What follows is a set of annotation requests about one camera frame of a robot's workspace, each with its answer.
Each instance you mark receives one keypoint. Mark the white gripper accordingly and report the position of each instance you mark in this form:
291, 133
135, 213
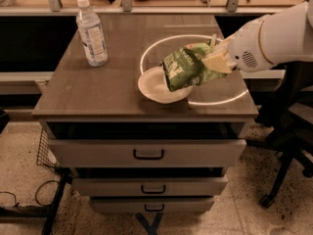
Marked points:
245, 46

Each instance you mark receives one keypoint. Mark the green jalapeno chip bag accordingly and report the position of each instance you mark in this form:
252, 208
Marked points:
184, 68

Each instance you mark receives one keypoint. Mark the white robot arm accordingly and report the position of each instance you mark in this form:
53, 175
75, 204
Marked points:
261, 44

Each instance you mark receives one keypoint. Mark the white paper bowl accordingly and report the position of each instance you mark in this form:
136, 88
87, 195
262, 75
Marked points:
152, 84

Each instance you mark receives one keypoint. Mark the black office chair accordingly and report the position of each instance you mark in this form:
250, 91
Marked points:
289, 110

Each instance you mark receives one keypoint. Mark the grey drawer cabinet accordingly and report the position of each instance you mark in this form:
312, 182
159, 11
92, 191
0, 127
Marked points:
105, 103

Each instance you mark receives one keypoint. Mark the clear plastic water bottle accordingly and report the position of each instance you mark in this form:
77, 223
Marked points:
91, 34

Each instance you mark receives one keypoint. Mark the top grey drawer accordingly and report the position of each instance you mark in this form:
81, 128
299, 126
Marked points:
153, 153

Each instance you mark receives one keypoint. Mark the grey drawer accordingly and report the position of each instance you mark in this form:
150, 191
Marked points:
147, 187
151, 204
153, 153

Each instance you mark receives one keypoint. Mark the middle grey drawer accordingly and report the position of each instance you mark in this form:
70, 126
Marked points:
147, 187

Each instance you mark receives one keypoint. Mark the bottom grey drawer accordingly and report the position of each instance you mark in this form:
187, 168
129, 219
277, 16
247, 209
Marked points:
151, 204

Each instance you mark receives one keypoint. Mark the black metal table leg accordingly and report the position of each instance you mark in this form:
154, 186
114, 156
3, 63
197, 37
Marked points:
48, 212

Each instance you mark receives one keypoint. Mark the black wire mesh basket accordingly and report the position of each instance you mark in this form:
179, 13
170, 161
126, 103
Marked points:
44, 155

